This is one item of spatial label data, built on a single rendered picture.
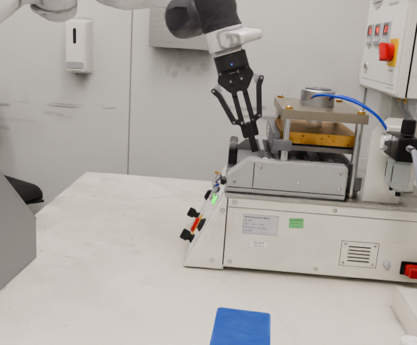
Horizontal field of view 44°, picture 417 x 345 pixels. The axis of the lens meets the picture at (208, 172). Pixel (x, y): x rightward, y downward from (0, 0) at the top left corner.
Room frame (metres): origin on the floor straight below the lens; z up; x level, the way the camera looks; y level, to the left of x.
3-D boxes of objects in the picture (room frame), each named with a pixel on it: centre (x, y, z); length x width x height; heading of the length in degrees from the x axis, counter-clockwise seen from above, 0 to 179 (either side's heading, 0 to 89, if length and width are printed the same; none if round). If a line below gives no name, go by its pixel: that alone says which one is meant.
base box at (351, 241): (1.19, -0.23, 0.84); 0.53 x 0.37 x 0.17; 87
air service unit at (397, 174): (0.98, -0.36, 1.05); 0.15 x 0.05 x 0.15; 177
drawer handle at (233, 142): (1.21, -0.06, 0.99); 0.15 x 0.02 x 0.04; 177
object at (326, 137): (1.20, -0.24, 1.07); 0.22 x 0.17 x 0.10; 177
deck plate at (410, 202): (1.20, -0.28, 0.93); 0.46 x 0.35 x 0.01; 87
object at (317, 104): (1.18, -0.27, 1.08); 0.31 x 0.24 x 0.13; 177
